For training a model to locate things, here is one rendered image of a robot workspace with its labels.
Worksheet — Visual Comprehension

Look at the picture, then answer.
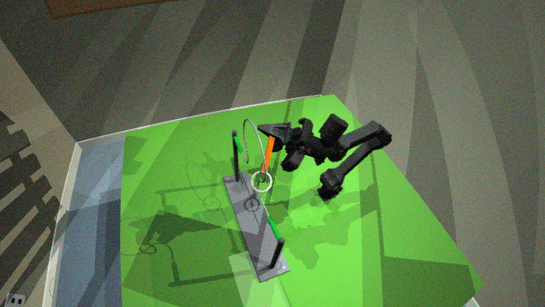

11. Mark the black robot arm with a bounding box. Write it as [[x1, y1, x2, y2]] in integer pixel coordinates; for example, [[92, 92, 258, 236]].
[[281, 113, 392, 201]]

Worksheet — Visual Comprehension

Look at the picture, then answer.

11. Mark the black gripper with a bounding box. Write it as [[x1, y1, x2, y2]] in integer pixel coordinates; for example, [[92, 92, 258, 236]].
[[257, 118, 316, 155]]

